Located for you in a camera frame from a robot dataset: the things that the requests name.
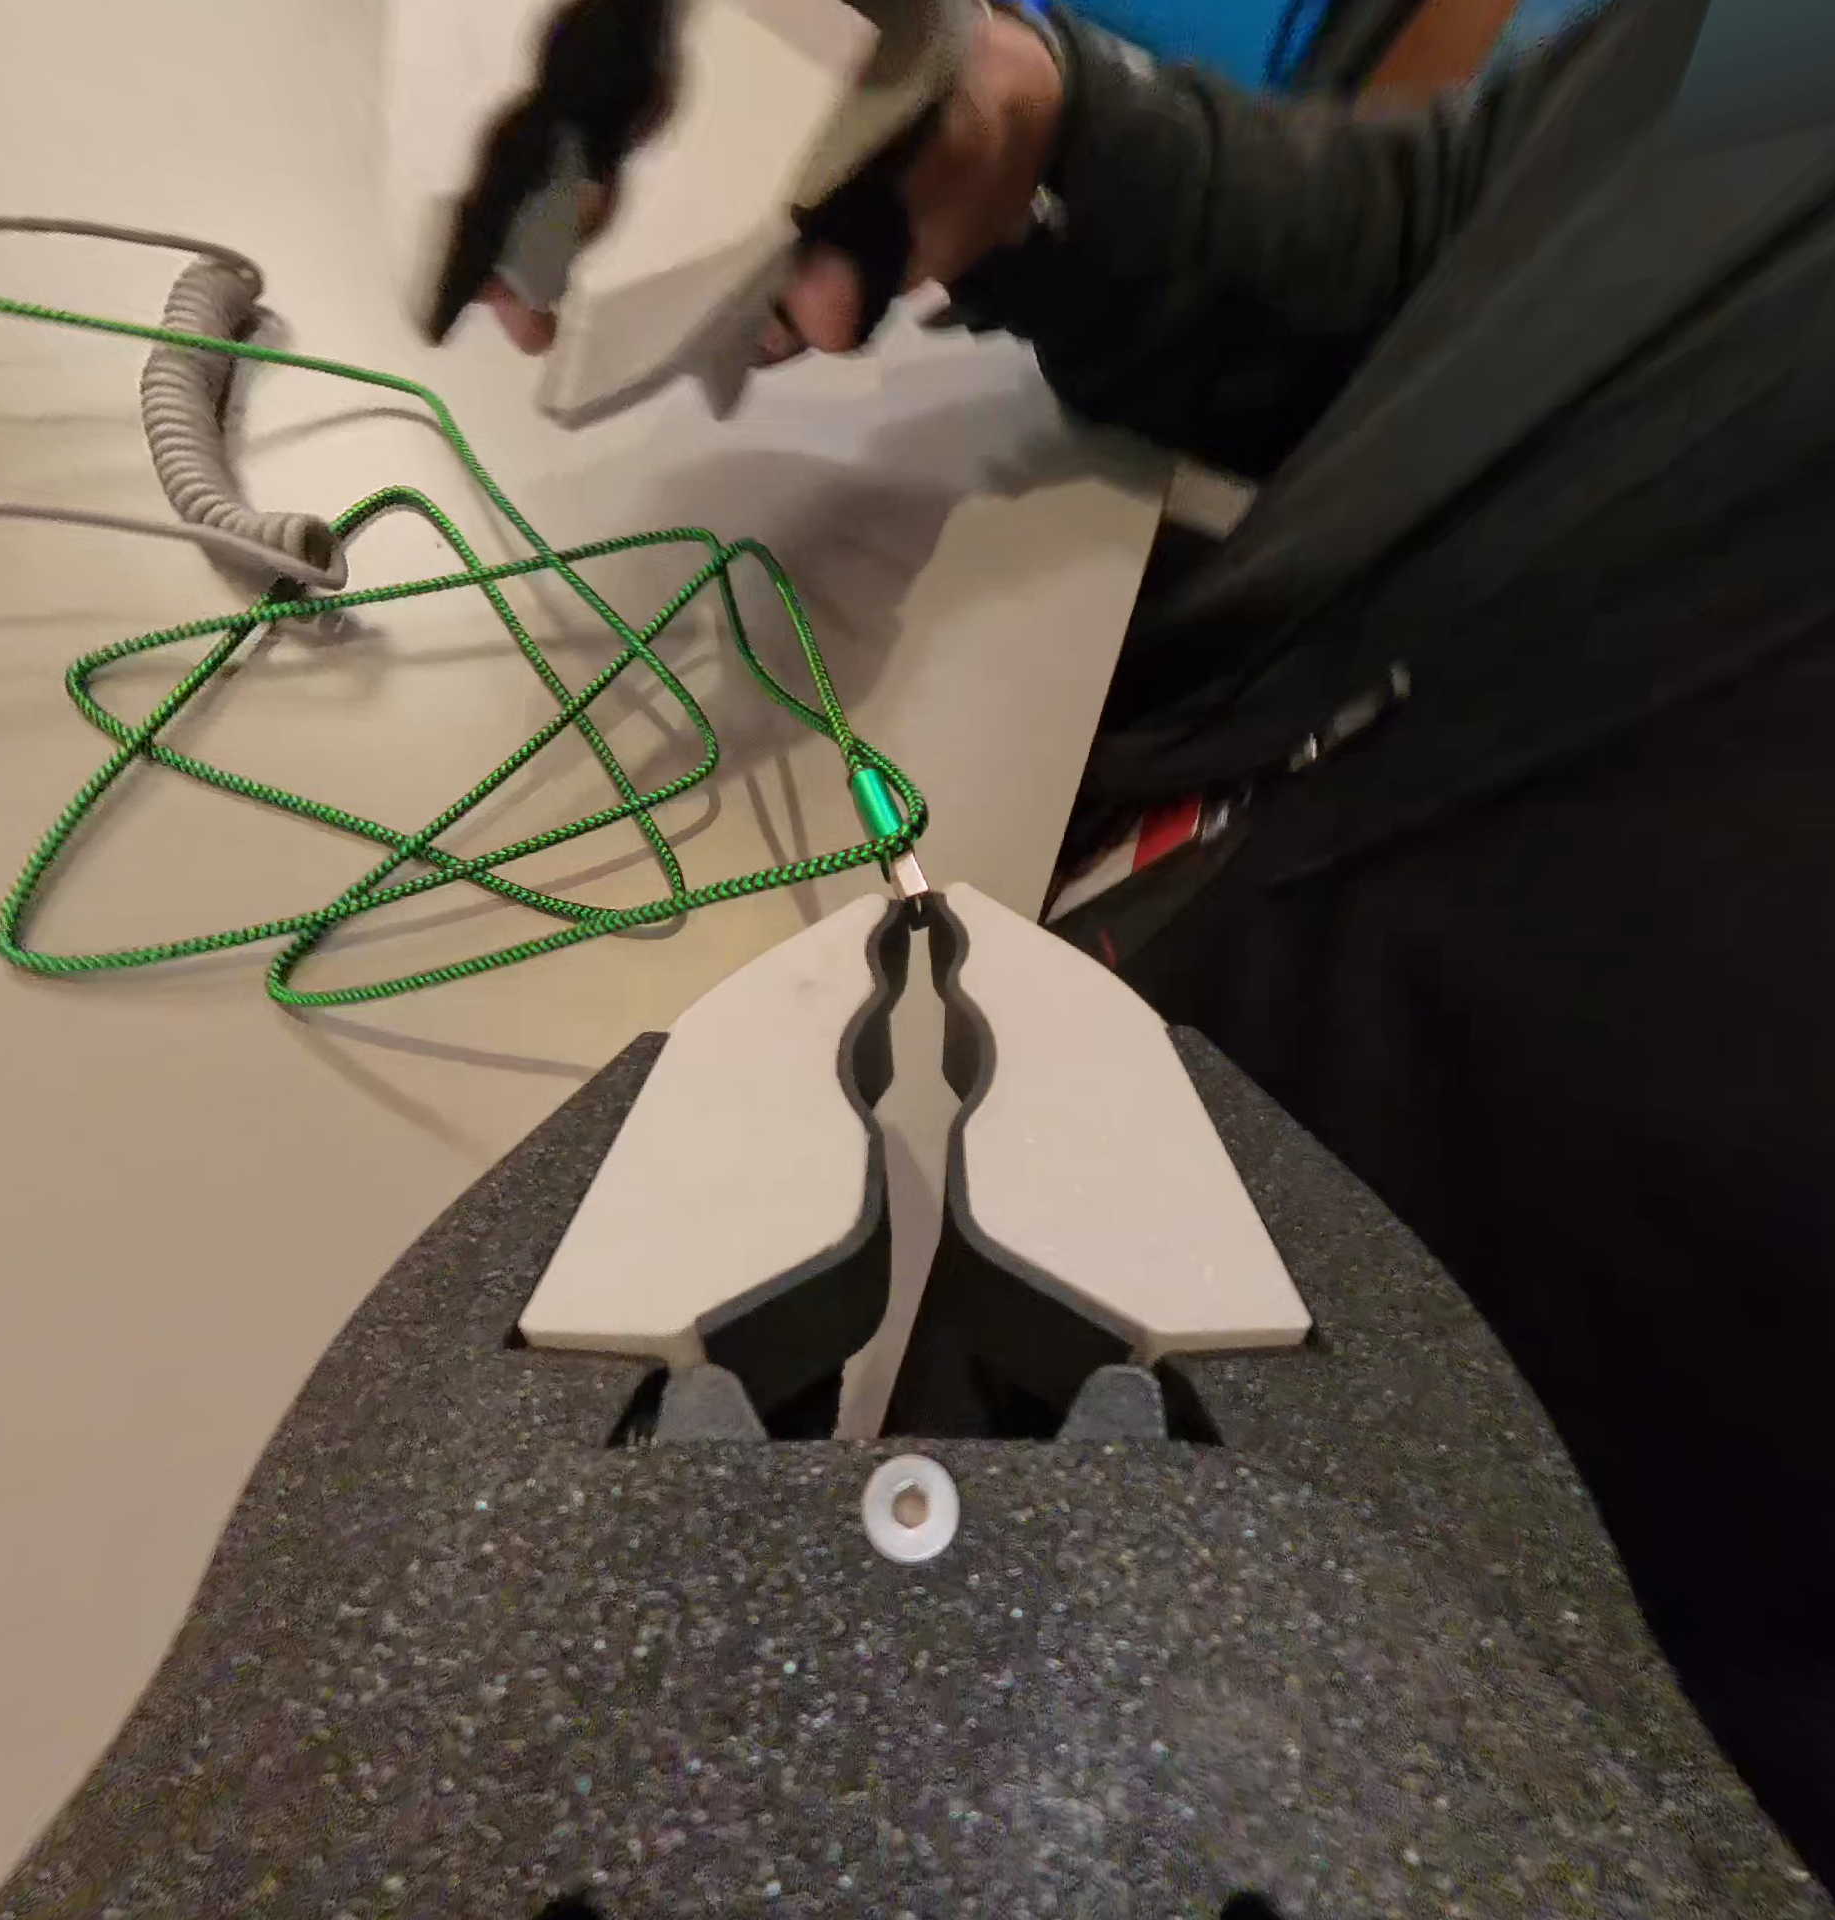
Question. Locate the red white card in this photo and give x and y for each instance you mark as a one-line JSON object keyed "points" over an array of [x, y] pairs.
{"points": [[1164, 831]]}

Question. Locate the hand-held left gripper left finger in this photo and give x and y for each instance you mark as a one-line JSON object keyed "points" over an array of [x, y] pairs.
{"points": [[709, 1186]]}

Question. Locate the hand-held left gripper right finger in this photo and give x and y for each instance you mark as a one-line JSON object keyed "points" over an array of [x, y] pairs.
{"points": [[1113, 1171]]}

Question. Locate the person's right hand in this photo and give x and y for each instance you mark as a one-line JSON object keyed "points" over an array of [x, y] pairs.
{"points": [[993, 165]]}

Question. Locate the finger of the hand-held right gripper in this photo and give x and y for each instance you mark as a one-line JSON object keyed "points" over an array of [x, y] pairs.
{"points": [[679, 286], [558, 120]]}

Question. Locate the person's right forearm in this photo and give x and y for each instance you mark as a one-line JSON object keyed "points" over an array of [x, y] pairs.
{"points": [[1204, 256]]}

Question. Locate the person's torso black jacket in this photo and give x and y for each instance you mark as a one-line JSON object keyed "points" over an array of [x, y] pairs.
{"points": [[1531, 750]]}

